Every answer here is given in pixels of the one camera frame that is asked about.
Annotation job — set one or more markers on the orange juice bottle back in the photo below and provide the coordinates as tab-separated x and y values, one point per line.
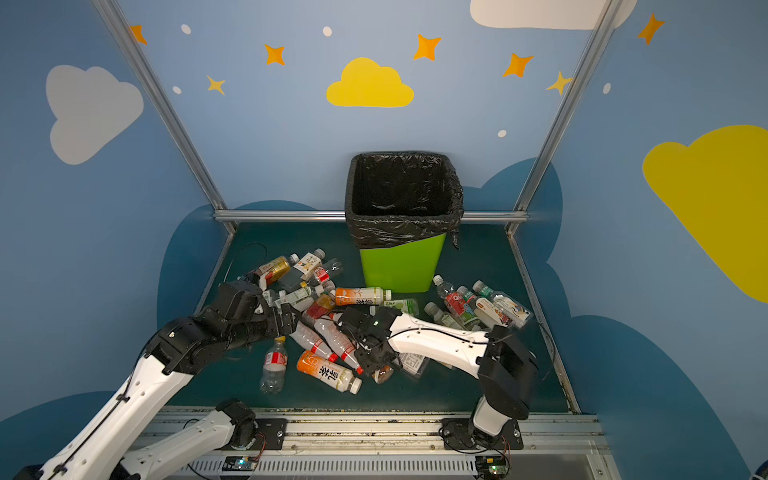
361	296

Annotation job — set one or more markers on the aluminium frame post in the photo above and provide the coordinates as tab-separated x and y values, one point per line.
595	47
114	18

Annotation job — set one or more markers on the black bin liner bag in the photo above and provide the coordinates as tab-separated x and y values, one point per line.
397	197

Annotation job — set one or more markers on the small red yellow tea bottle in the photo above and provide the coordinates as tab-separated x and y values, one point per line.
322	306

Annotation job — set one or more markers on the clear square osmanthus tea bottle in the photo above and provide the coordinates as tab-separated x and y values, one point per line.
302	270

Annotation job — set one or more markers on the clear bottle green cap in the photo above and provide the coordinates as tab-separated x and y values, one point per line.
441	317

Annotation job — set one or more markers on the clear bottle red label right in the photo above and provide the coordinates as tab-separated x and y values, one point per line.
456	304

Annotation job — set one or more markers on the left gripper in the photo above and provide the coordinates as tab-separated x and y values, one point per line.
285	318

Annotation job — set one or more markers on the clear small bottle white label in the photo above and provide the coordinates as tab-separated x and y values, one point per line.
413	364

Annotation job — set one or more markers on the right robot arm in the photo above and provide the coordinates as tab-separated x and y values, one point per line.
504	367

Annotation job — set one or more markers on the aluminium left frame post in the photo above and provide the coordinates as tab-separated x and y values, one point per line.
114	18

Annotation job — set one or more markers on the clear bottle red label yellow cap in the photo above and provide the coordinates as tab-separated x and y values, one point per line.
326	272

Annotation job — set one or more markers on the aluminium back frame rail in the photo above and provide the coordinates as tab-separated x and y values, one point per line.
339	216

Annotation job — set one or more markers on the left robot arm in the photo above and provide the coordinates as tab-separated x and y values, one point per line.
169	360

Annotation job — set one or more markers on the orange juice bottle front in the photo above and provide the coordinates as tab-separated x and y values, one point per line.
333	375

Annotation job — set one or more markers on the clear bottle red label front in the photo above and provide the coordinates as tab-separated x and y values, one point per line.
274	367

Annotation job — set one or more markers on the white bottle red cap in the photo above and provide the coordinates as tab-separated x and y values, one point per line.
339	343
312	342

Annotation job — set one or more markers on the red gold energy drink bottle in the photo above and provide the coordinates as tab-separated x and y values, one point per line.
269	273

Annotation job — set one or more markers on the clear bottle colourful label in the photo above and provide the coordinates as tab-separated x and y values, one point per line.
514	310

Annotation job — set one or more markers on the orange juice bottle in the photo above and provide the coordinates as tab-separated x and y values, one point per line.
333	375
361	296

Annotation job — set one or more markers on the aluminium right frame post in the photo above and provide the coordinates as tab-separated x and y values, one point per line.
595	47

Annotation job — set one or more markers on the green plastic bin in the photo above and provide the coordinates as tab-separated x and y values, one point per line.
408	268

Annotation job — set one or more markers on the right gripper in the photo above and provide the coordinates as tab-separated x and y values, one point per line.
363	335

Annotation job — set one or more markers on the clear lime juice bottle right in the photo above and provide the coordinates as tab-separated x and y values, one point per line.
409	305

